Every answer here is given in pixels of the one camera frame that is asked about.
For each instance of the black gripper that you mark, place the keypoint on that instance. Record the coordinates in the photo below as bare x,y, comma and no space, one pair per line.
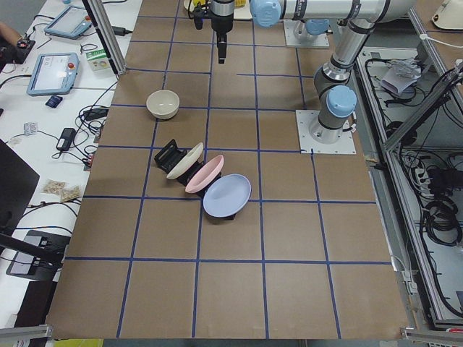
221,21

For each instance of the blue plate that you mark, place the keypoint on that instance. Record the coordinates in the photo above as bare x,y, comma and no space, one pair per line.
227,196

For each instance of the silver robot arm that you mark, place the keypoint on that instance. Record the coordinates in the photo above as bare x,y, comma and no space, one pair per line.
337,100
268,13

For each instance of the round white plate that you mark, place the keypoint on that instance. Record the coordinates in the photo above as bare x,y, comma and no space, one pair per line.
190,4

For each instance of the cream plate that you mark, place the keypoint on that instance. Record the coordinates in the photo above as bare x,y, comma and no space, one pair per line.
186,162

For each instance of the pink plate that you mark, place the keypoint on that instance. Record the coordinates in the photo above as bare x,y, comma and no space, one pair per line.
205,175

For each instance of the rectangular cream tray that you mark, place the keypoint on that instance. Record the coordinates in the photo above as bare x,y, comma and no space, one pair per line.
240,3

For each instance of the beige bowl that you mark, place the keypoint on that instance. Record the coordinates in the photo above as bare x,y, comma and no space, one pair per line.
163,104

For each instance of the green white box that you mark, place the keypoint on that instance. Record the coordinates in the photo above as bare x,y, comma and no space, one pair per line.
97,60

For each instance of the black dish rack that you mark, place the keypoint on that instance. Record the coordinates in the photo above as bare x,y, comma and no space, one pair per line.
170,155

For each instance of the teach pendant far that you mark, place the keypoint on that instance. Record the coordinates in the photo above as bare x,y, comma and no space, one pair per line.
70,23

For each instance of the teach pendant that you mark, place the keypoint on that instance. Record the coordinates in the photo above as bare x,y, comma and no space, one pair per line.
53,74
70,23

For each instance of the teach pendant near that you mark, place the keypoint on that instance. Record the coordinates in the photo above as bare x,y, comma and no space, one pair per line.
53,74

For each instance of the small dark blue box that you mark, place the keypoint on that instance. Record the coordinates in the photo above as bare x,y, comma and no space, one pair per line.
54,101

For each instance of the black power adapter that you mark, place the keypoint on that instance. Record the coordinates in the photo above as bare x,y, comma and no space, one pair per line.
66,139

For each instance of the white papers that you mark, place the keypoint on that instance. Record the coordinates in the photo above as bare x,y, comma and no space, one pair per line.
401,75

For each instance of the black monitor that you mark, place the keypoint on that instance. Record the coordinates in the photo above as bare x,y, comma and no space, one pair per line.
18,184

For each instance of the aluminium frame post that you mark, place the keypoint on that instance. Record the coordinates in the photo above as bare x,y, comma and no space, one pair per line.
105,32

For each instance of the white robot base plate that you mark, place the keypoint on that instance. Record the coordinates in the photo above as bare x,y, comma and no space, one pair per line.
314,139

